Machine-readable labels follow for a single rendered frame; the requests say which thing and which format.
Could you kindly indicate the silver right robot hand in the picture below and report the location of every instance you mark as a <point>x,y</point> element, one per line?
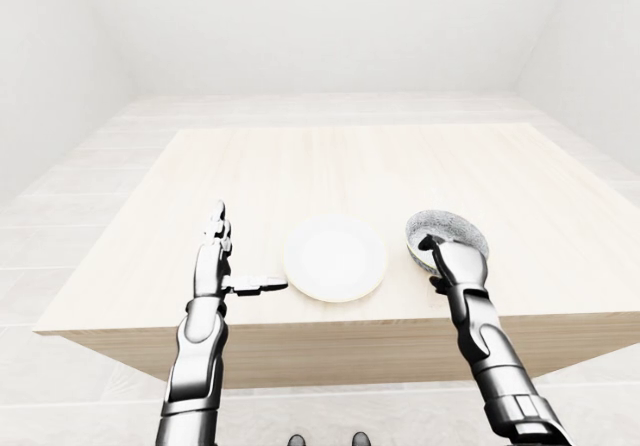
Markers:
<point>462,261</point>

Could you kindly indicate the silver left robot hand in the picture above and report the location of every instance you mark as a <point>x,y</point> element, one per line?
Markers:
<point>209,266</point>

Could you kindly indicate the grey patterned bowl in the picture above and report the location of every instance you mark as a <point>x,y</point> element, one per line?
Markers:
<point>450,228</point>

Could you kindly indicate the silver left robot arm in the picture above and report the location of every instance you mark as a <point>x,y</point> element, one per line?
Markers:
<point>192,366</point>

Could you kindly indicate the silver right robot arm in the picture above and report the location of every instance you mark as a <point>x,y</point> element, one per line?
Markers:
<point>500,366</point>

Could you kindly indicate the white plate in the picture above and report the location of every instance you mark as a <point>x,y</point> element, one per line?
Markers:
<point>335,257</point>

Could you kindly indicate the small dark rounded shape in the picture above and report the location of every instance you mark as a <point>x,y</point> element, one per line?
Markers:
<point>360,439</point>
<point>297,440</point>

